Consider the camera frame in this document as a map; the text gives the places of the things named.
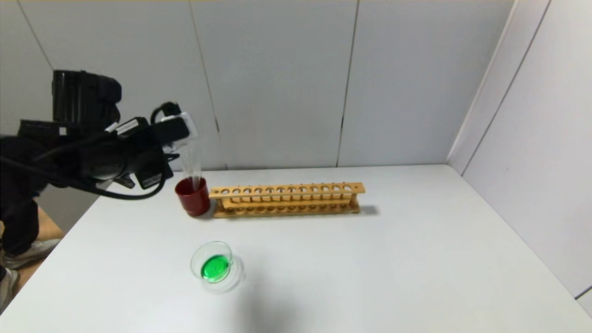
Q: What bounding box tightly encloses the blue pigment test tube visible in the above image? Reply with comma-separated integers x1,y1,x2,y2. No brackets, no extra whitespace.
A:
189,139,203,189

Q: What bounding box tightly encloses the wooden test tube rack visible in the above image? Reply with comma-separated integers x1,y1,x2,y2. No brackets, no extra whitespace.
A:
208,182,366,219

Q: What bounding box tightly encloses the red plastic cup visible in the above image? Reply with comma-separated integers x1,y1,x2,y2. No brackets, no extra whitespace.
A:
174,177,211,217

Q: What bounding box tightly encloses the clear glass beaker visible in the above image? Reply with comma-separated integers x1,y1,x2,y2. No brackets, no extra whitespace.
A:
190,240,245,294

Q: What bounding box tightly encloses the grey shoe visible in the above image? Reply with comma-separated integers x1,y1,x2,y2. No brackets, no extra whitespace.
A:
2,238,62,270
0,268,20,309

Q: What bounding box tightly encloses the dark trouser leg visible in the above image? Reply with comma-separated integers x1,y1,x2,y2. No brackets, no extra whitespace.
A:
0,185,41,258

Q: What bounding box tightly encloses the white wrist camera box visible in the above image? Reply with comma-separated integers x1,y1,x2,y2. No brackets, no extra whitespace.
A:
151,102,198,141

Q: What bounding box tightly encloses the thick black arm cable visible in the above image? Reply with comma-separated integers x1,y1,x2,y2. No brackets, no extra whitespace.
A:
90,178,166,201

